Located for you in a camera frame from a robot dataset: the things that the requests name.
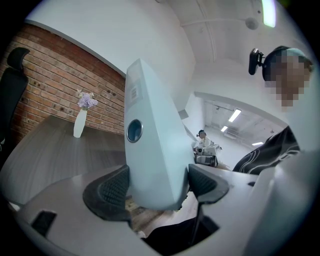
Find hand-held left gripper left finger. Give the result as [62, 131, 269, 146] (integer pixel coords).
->
[17, 164, 161, 256]

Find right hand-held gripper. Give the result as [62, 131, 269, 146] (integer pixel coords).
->
[194, 147, 219, 167]

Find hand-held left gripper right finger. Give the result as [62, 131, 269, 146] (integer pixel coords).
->
[174, 164, 261, 256]

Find white box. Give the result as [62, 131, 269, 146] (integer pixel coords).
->
[124, 58, 195, 211]

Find person's black printed shirt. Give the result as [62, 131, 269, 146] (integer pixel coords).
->
[232, 126, 301, 173]

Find person's black trousers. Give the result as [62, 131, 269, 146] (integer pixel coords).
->
[139, 214, 221, 251]

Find white vase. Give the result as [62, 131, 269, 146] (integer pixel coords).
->
[73, 107, 88, 139]

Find purple flowers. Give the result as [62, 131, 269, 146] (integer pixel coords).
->
[76, 89, 99, 111]

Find person's head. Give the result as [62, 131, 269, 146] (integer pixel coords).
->
[263, 45, 315, 113]

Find black office chair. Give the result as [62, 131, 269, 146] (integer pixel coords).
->
[0, 47, 31, 171]

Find round ceiling detector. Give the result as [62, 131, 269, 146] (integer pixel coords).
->
[245, 17, 259, 30]

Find black head-worn camera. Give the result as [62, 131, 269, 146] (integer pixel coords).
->
[248, 48, 265, 76]

